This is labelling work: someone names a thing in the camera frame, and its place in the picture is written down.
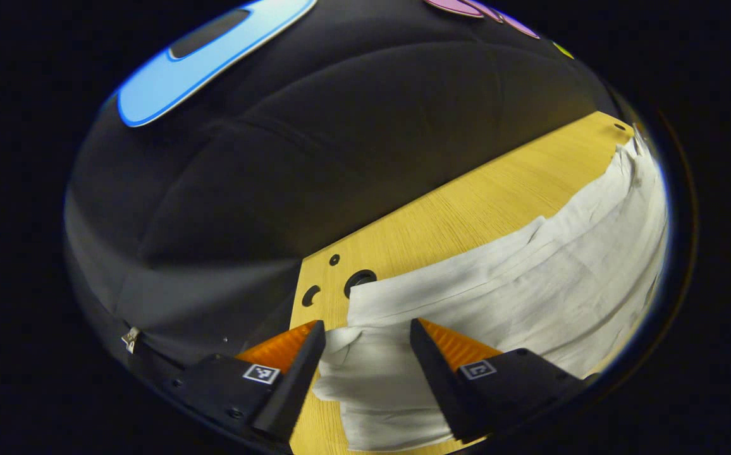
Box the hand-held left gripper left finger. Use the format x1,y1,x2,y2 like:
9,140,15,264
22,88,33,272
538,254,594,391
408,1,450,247
176,320,326,443

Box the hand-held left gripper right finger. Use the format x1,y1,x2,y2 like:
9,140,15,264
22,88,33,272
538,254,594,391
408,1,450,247
410,318,600,443

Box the white jeans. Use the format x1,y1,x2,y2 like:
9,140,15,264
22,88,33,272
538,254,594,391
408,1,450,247
312,130,668,452

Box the black backdrop cloth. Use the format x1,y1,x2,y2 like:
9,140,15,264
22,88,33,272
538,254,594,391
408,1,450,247
65,0,622,380

